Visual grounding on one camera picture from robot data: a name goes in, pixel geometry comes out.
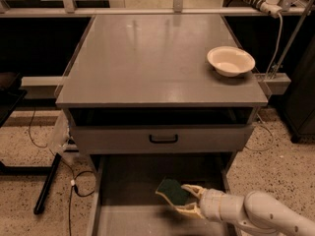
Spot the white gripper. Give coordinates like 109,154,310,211
174,184,233,222

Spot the green yellow sponge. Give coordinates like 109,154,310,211
156,178,190,207

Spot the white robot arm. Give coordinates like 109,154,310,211
175,185,315,236

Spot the open grey middle drawer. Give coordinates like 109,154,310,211
87,153,240,236

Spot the grey top drawer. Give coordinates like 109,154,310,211
71,125,253,154

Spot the grey drawer cabinet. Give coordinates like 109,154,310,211
55,13,270,169

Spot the white bowl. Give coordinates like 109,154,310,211
207,46,255,78

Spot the dark cabinet at right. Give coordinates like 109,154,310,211
284,37,315,143

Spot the black table leg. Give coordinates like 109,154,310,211
33,153,61,215

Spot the white power strip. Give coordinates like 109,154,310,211
242,0,282,18

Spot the black side table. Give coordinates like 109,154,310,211
0,72,27,127

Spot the black drawer handle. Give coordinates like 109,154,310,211
149,134,178,144

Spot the thin floor wire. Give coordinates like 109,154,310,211
243,113,276,153

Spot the black floor cable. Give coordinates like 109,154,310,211
48,147,96,236

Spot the white power cable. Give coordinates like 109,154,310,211
264,13,284,79

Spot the metal frame rail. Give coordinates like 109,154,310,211
0,0,309,18

